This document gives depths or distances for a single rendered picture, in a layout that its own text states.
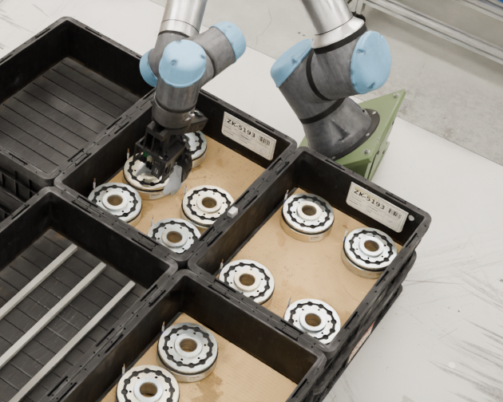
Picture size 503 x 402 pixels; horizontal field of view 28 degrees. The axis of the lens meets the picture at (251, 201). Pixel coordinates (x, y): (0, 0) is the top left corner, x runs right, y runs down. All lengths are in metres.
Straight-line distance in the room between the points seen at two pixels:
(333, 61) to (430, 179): 0.45
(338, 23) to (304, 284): 0.52
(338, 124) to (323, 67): 0.16
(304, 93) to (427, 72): 1.70
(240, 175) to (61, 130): 0.38
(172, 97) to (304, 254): 0.42
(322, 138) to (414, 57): 1.71
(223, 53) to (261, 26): 2.02
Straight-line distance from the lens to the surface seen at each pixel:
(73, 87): 2.19
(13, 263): 1.86
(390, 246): 1.94
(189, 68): 1.69
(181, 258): 1.74
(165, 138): 1.80
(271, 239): 1.93
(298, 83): 2.10
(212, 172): 2.03
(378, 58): 2.04
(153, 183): 1.95
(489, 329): 2.09
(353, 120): 2.16
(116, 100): 2.16
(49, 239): 1.89
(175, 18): 1.91
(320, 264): 1.91
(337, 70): 2.02
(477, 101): 3.72
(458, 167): 2.38
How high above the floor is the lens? 2.28
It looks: 47 degrees down
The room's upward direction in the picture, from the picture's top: 11 degrees clockwise
